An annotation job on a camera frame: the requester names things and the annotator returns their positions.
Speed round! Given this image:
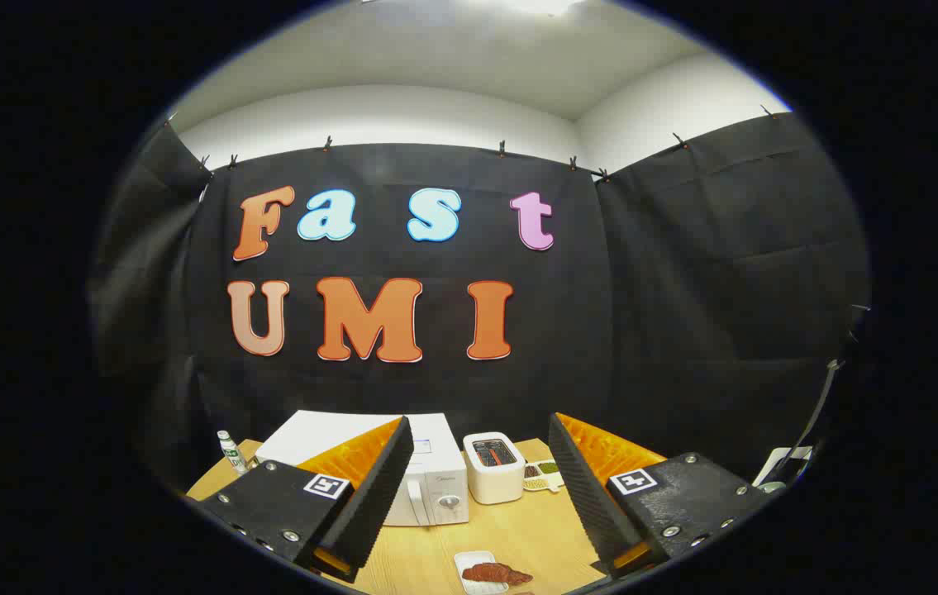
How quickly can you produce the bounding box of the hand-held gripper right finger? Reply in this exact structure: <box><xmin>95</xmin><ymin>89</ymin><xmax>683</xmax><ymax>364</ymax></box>
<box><xmin>549</xmin><ymin>412</ymin><xmax>775</xmax><ymax>579</ymax></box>

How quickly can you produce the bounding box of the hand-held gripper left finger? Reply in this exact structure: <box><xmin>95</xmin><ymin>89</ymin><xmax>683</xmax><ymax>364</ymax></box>
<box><xmin>198</xmin><ymin>416</ymin><xmax>415</xmax><ymax>584</ymax></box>

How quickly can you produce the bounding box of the white microwave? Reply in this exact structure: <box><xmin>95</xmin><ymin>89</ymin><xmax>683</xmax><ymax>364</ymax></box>
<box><xmin>255</xmin><ymin>411</ymin><xmax>470</xmax><ymax>527</ymax></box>

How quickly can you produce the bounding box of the brown meat piece food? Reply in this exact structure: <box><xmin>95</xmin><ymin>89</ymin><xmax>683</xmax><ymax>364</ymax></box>
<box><xmin>462</xmin><ymin>562</ymin><xmax>534</xmax><ymax>587</ymax></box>

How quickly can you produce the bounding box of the small cream compartment dish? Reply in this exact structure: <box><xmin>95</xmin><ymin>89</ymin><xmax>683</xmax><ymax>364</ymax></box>
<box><xmin>523</xmin><ymin>460</ymin><xmax>562</xmax><ymax>493</ymax></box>

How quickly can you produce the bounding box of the white box appliance dark top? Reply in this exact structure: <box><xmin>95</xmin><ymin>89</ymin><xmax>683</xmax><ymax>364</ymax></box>
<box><xmin>463</xmin><ymin>431</ymin><xmax>526</xmax><ymax>505</ymax></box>

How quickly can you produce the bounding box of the small white rectangular dish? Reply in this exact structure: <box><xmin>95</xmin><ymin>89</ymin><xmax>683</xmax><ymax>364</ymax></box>
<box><xmin>454</xmin><ymin>551</ymin><xmax>511</xmax><ymax>595</ymax></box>

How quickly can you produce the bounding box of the white bottle green label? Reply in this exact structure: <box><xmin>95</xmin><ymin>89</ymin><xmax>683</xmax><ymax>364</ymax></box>
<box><xmin>217</xmin><ymin>431</ymin><xmax>249</xmax><ymax>475</ymax></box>

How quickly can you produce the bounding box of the white device beside table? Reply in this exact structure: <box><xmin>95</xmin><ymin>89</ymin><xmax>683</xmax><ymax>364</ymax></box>
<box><xmin>754</xmin><ymin>446</ymin><xmax>813</xmax><ymax>488</ymax></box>

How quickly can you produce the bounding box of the black stand pole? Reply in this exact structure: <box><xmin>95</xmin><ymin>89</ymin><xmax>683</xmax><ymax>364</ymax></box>
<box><xmin>766</xmin><ymin>306</ymin><xmax>870</xmax><ymax>487</ymax></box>

